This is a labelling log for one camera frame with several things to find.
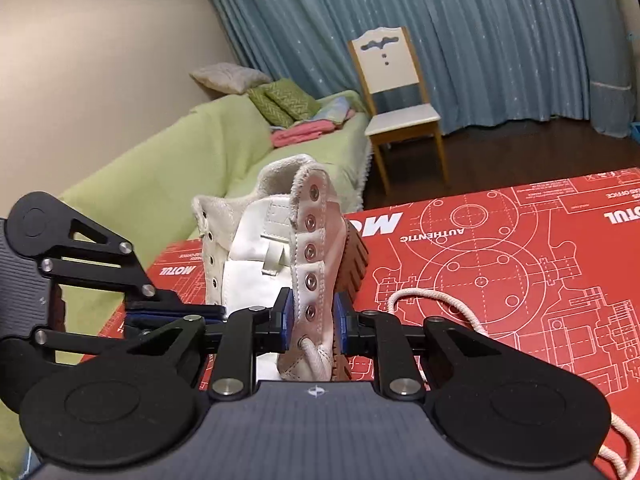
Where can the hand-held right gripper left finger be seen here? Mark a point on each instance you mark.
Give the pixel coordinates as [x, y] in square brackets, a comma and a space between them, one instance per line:
[286, 320]

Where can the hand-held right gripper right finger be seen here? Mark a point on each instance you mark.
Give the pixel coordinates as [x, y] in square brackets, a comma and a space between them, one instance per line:
[342, 320]

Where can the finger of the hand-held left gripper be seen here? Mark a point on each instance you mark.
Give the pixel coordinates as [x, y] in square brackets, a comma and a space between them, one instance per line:
[160, 305]
[90, 341]

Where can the white shoelace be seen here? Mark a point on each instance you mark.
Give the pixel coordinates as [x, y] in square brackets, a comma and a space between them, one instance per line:
[315, 360]

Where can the white platform shoe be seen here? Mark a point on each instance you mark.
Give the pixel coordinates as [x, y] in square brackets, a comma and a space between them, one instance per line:
[250, 270]

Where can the green covered sofa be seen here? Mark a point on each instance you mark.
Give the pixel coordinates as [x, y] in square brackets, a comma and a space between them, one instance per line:
[165, 160]

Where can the pink folded cloth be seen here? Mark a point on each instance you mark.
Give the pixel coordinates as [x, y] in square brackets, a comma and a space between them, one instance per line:
[300, 132]

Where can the red printed cardboard sheet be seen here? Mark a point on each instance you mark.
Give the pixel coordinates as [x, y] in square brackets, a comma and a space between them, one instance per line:
[525, 260]

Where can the pastel folded blanket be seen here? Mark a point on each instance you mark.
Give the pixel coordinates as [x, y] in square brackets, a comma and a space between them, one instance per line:
[340, 107]

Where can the green patterned pillow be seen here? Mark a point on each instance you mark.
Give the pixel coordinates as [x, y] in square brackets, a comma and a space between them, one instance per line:
[292, 97]
[267, 105]

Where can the grey pillow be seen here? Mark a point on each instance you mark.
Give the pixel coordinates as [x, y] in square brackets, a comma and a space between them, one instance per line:
[227, 77]

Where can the white wooden chair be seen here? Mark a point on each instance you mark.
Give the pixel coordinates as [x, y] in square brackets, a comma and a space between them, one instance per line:
[395, 60]

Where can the blue curtain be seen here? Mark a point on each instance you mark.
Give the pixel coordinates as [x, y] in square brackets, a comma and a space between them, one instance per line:
[450, 35]

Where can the blue dustpan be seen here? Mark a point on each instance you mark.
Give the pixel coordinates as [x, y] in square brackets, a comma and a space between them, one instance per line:
[635, 132]

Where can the blue covered standing air conditioner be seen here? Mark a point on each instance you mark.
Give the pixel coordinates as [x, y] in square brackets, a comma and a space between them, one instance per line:
[600, 60]

